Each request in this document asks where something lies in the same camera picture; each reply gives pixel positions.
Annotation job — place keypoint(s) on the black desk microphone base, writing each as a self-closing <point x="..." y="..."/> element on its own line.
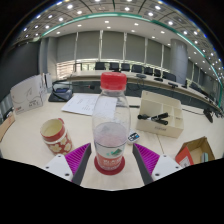
<point x="208" y="115"/>

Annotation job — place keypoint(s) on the black desk phone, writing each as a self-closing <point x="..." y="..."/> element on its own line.
<point x="60" y="95"/>

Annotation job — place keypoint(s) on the red and cream mug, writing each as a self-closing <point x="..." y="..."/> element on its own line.
<point x="55" y="136"/>

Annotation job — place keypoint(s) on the black pen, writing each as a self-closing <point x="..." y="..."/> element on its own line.
<point x="134" y="106"/>

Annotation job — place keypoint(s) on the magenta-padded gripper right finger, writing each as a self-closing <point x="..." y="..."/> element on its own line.
<point x="148" y="160"/>

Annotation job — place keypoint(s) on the clear red-capped water bottle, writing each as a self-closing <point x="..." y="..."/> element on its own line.
<point x="111" y="133"/>

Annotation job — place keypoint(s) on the white printed carton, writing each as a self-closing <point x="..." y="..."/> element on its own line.
<point x="26" y="95"/>

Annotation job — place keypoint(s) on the open brown cardboard box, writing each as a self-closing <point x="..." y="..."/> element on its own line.
<point x="191" y="151"/>

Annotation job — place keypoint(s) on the white paper sheet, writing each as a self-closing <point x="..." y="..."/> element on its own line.
<point x="80" y="104"/>

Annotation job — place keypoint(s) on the group of ceiling lights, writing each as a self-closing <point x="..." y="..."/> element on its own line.
<point x="126" y="9"/>

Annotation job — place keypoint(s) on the beige divided organizer box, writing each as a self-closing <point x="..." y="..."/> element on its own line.
<point x="160" y="131"/>

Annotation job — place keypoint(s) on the row of black office chairs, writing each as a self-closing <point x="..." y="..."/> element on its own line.
<point x="136" y="68"/>

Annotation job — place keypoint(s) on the brown paper envelope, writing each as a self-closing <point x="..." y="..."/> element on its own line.
<point x="5" y="126"/>

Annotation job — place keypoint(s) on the long curved conference desk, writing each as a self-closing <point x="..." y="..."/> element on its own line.
<point x="93" y="76"/>

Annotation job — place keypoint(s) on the white remote control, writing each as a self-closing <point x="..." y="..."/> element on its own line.
<point x="133" y="136"/>

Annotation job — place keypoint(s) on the green whiteboard eraser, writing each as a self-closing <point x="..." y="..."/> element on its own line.
<point x="204" y="157"/>

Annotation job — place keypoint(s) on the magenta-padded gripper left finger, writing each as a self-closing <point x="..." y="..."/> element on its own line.
<point x="77" y="160"/>

